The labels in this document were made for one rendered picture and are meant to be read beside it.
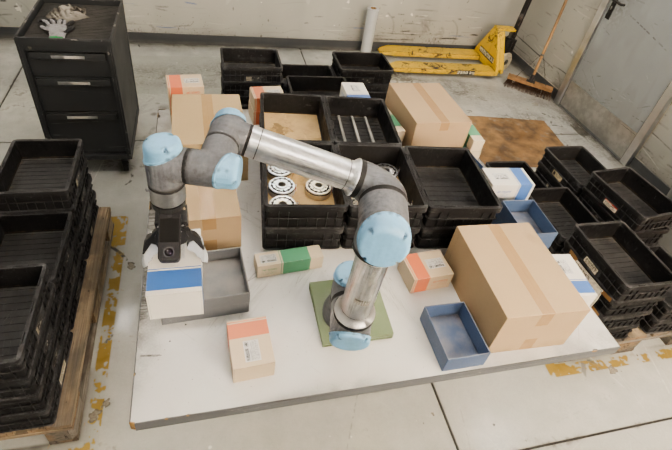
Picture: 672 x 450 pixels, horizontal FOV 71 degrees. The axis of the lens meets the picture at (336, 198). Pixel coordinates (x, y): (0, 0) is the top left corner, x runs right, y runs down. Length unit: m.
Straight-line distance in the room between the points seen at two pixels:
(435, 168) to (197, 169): 1.37
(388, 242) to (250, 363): 0.61
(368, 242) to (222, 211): 0.81
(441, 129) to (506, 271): 0.93
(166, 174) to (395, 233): 0.48
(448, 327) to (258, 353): 0.66
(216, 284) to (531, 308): 1.01
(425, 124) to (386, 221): 1.36
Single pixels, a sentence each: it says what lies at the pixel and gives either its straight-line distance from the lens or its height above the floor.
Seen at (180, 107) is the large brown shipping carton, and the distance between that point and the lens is 2.21.
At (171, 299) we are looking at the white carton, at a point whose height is 1.11.
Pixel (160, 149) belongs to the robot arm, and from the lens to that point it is 0.97.
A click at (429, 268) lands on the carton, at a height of 0.77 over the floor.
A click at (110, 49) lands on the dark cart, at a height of 0.85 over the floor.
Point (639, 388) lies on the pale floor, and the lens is 2.95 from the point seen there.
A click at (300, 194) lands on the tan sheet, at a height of 0.83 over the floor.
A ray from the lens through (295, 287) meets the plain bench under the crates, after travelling 1.69.
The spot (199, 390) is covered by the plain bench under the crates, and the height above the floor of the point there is 0.70.
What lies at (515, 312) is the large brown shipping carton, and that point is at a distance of 1.59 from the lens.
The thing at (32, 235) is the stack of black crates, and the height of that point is 0.38.
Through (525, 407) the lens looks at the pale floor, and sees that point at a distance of 2.55.
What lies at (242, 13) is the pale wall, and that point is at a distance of 4.94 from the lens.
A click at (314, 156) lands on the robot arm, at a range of 1.08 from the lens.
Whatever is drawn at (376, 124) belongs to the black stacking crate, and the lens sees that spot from 2.35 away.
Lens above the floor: 2.02
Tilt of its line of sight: 40 degrees down
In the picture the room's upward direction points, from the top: 10 degrees clockwise
